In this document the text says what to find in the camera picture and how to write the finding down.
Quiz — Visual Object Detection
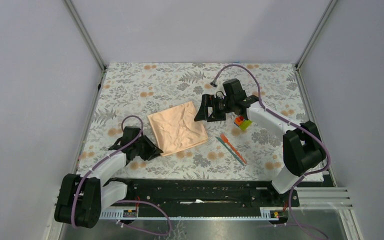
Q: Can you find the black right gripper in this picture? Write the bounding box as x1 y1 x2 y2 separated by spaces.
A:
194 94 235 123

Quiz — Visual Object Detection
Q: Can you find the peach satin napkin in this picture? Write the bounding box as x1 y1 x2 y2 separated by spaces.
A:
147 101 208 156

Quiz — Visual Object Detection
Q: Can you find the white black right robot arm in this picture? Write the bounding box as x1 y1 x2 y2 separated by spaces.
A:
194 78 329 206

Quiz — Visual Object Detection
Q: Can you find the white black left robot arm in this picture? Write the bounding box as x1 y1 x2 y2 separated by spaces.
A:
54 126 163 229

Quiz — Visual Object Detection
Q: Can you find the orange plastic fork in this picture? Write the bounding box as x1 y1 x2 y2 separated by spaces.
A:
220 133 248 164

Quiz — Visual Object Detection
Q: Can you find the colourful toy brick pile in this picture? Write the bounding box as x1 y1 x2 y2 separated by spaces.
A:
234 116 253 131

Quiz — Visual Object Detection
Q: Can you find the floral patterned table mat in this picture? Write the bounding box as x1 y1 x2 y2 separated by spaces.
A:
77 62 309 181

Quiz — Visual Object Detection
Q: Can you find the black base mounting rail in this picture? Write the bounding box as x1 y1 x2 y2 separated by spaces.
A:
112 178 300 218

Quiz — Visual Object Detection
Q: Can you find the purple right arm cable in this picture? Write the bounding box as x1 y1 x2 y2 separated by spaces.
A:
209 64 331 239

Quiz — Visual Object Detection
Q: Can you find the left aluminium frame post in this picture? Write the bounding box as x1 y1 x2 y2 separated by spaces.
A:
62 0 108 71

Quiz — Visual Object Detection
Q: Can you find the aluminium frame post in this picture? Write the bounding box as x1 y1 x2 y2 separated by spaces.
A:
295 0 338 69
62 0 108 71

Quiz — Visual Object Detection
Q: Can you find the right aluminium frame post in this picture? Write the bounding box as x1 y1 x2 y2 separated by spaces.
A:
295 0 338 69

